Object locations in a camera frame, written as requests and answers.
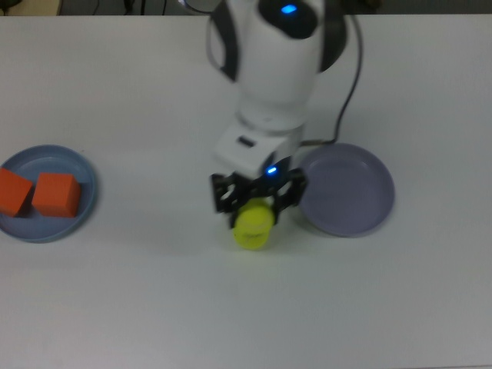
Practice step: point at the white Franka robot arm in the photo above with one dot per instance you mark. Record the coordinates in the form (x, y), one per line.
(276, 69)

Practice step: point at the blue plastic plate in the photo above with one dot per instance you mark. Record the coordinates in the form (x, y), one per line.
(50, 230)

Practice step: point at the purple plastic plate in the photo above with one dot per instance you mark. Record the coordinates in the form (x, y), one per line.
(346, 192)

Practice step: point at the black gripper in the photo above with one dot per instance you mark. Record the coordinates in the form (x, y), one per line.
(269, 184)

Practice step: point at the orange foam cube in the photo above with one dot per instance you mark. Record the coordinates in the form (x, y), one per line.
(13, 192)
(55, 196)

